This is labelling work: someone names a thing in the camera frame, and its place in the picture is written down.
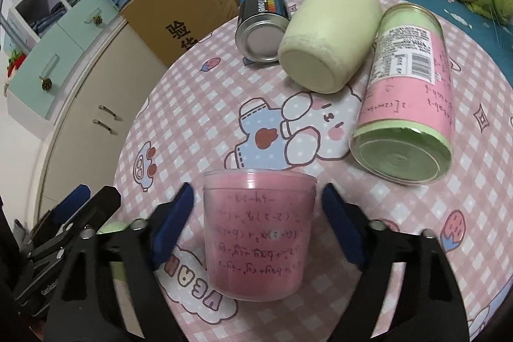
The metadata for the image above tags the pink paper-lined plastic cup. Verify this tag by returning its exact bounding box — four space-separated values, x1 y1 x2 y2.
203 169 317 302

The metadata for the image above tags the small light green cup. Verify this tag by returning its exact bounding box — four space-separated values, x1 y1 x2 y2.
97 221 127 234

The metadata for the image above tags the cream yellow cup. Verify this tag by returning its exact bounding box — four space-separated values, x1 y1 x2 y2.
278 0 383 94

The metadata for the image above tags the cream low cabinet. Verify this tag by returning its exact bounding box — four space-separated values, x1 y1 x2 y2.
28 16 167 222

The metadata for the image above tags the teal drawer unit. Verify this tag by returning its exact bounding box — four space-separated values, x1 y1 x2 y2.
10 0 117 118

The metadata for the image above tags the pink checkered tablecloth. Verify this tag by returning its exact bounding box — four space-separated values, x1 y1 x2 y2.
115 4 512 341

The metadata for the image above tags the red strawberry plush toy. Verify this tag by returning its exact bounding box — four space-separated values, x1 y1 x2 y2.
4 50 26 96

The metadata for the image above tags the tall pink green jar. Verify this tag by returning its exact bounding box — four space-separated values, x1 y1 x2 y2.
349 3 455 185

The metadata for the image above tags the brown cardboard box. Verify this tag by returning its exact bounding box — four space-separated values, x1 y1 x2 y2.
122 0 238 66

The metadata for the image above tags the blue labelled metal can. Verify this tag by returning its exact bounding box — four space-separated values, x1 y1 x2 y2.
235 0 291 63

